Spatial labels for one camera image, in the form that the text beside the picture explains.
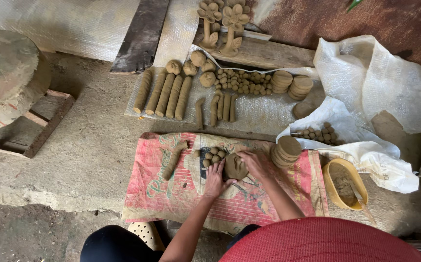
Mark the person's right hand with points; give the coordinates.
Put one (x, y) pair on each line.
(258, 164)

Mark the person's left hand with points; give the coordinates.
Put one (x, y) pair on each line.
(214, 182)

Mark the person's right fingers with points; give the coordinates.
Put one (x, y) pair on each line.
(245, 155)

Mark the round clay disc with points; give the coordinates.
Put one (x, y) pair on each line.
(234, 168)

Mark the cluster of small clay balls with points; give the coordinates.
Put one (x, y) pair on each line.
(212, 155)

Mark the tall stack of clay discs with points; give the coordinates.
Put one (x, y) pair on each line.
(286, 151)

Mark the bubble wrap sheet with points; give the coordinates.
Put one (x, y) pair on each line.
(257, 109)

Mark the short thin clay roll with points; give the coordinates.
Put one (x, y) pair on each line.
(214, 110)
(227, 107)
(233, 108)
(220, 106)
(199, 112)

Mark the branched clay stem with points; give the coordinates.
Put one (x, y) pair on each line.
(174, 160)

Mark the pink printed woven sack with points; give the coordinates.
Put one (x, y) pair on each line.
(181, 189)

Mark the wide pile of clay balls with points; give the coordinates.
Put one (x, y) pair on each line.
(243, 82)

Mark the single thin clay disc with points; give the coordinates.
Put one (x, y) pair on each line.
(303, 109)

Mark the heap of small clay balls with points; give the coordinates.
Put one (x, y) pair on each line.
(318, 134)

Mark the short stack of clay discs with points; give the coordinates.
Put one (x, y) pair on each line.
(281, 81)
(300, 87)

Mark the long thick clay roll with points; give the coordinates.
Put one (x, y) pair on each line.
(183, 98)
(143, 91)
(174, 97)
(156, 91)
(165, 95)

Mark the large clay ball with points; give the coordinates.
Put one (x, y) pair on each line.
(198, 58)
(209, 66)
(173, 67)
(189, 68)
(207, 79)

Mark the yellow bowl of clay slip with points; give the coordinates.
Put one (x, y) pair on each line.
(341, 182)

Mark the pale wooden plank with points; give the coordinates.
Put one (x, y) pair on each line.
(268, 54)

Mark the person's red shirt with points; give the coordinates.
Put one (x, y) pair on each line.
(323, 241)

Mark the clay flower sculpture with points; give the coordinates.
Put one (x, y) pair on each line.
(234, 31)
(209, 25)

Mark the wooden stick tool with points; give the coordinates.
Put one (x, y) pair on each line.
(361, 203)

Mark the cream perforated sandal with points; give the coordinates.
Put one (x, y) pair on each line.
(147, 234)

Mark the large white plastic sack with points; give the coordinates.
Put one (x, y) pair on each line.
(363, 94)

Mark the person's dark trousers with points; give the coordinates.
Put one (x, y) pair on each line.
(119, 244)

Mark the dark wooden board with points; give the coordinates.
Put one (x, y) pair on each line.
(141, 36)

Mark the green leaf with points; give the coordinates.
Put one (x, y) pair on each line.
(354, 4)

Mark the large bubble wrap backdrop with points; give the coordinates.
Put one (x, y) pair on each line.
(68, 25)

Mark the round stone wheel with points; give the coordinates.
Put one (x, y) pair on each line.
(6, 76)

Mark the wooden frame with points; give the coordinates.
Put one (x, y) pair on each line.
(39, 123)

